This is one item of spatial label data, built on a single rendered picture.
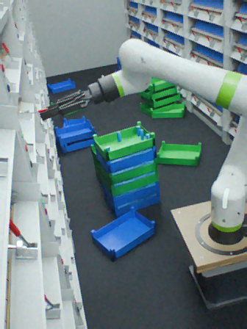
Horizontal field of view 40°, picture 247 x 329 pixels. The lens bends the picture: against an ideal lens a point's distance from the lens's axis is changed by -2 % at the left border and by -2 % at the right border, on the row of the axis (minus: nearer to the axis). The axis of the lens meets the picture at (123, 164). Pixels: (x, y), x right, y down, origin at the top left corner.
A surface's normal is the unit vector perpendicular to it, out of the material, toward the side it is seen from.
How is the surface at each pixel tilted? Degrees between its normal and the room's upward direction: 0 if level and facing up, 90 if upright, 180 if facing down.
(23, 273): 20
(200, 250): 2
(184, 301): 0
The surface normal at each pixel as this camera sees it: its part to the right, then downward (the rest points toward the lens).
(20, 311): 0.21, -0.87
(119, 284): -0.12, -0.84
